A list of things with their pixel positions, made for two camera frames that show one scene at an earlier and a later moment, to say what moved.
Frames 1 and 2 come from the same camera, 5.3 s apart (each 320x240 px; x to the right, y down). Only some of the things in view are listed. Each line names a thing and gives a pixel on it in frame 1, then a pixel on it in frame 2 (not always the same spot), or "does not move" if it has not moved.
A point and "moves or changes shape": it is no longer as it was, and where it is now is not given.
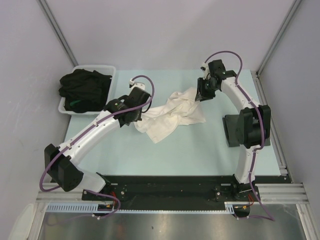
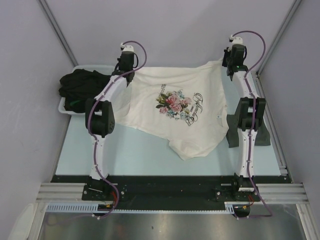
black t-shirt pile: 84,91 does not move
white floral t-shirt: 181,108 moves or changes shape
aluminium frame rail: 267,194 does not move
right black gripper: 201,94 -> 227,51
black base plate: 169,192 does not move
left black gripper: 139,118 -> 118,59
